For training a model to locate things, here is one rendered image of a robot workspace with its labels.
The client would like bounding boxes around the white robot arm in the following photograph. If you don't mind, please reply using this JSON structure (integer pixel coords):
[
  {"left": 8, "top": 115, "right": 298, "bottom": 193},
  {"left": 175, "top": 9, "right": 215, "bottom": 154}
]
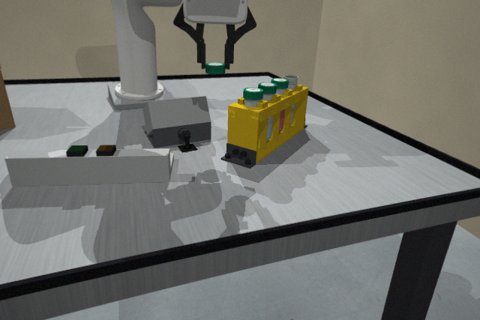
[{"left": 111, "top": 0, "right": 182, "bottom": 100}]

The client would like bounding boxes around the grey threaded tube neck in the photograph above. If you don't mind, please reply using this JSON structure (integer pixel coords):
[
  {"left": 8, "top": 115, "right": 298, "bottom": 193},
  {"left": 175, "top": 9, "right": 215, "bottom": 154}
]
[{"left": 283, "top": 76, "right": 298, "bottom": 85}]

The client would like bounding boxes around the grey button housing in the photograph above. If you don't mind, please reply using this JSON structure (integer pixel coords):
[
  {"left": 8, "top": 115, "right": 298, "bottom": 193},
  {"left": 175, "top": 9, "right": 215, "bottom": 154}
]
[{"left": 143, "top": 96, "right": 211, "bottom": 152}]

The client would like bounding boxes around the brown cardboard box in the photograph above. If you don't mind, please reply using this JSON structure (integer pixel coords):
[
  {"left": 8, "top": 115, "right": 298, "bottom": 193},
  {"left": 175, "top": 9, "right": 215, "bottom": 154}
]
[{"left": 0, "top": 70, "right": 15, "bottom": 130}]

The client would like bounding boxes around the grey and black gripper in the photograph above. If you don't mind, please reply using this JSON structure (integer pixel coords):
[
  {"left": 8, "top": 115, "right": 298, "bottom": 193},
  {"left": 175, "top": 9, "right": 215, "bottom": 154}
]
[{"left": 173, "top": 0, "right": 257, "bottom": 70}]

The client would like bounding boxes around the black table edge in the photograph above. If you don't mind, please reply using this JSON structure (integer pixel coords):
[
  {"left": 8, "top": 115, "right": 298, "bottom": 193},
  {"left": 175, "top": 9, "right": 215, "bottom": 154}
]
[{"left": 0, "top": 72, "right": 480, "bottom": 301}]

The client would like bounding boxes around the green screw cap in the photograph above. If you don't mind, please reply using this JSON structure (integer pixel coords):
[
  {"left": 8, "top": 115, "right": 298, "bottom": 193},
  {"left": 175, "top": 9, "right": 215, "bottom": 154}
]
[
  {"left": 258, "top": 82, "right": 277, "bottom": 94},
  {"left": 243, "top": 88, "right": 263, "bottom": 100},
  {"left": 205, "top": 63, "right": 225, "bottom": 74},
  {"left": 271, "top": 78, "right": 289, "bottom": 89}
]

